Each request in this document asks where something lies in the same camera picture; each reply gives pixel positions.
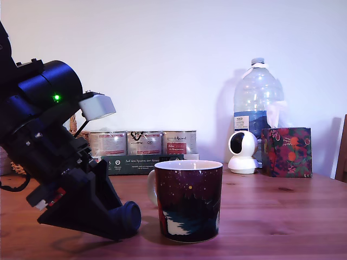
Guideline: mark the dark blue coffee capsule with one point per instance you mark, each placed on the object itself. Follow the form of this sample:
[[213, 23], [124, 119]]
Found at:
[[132, 216]]

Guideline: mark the dark night-sky print mug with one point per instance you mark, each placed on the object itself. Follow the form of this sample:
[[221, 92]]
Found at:
[[189, 203]]

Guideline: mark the green cardboard can tray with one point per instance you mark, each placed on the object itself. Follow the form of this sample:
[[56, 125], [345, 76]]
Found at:
[[135, 165]]

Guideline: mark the silver tin can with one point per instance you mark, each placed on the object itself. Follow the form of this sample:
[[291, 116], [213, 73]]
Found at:
[[108, 143]]

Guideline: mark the silver can with black scribble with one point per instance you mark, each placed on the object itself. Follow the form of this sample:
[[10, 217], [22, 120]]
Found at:
[[145, 143]]

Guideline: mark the silver can with red label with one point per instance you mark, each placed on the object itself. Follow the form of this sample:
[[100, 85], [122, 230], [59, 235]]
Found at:
[[179, 142]]

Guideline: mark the large clear water bottle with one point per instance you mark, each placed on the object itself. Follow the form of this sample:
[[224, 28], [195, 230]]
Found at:
[[257, 94]]

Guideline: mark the floral print tissue box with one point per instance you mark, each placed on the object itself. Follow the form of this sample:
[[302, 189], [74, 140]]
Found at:
[[287, 154]]

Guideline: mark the white tissue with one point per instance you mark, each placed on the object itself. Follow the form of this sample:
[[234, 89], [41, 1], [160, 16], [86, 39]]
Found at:
[[276, 113]]

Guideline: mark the grey camera box on bracket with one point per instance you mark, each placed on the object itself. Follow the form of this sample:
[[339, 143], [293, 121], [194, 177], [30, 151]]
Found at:
[[97, 107]]

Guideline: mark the small white round camera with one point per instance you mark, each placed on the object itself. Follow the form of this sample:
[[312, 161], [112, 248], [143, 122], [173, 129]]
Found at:
[[244, 159]]

